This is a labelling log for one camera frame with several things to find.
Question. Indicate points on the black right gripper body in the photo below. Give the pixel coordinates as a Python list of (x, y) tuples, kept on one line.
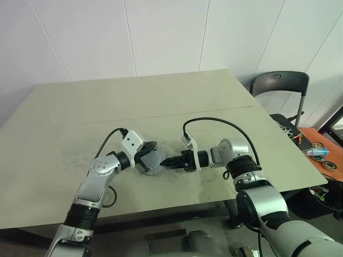
[(189, 160)]

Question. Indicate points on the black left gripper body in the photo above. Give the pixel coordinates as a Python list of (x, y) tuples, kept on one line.
[(140, 157)]

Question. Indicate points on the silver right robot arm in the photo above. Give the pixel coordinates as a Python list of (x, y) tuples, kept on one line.
[(268, 203)]

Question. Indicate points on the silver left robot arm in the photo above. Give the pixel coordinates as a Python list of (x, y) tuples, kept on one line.
[(91, 187)]

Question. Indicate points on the dark flat bar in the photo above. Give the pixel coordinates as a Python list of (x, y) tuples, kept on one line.
[(164, 235)]

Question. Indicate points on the grey rounded shape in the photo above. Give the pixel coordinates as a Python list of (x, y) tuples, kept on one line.
[(201, 243)]

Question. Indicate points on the black folding chair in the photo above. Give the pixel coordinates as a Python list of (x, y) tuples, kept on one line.
[(281, 80)]

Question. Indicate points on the clear bottle with blue cap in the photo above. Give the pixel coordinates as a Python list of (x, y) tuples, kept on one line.
[(320, 152)]

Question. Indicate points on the round black bearing part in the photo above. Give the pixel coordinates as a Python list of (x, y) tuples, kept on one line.
[(330, 164)]

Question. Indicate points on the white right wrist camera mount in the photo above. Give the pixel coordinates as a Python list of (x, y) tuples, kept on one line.
[(197, 160)]

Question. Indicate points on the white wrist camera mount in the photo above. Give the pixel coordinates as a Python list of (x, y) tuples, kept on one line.
[(197, 160), (132, 140)]

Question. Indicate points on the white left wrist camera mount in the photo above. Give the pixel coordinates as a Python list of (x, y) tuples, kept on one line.
[(132, 140)]

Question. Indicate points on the black table frame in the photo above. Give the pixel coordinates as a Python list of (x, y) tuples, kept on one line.
[(160, 218)]

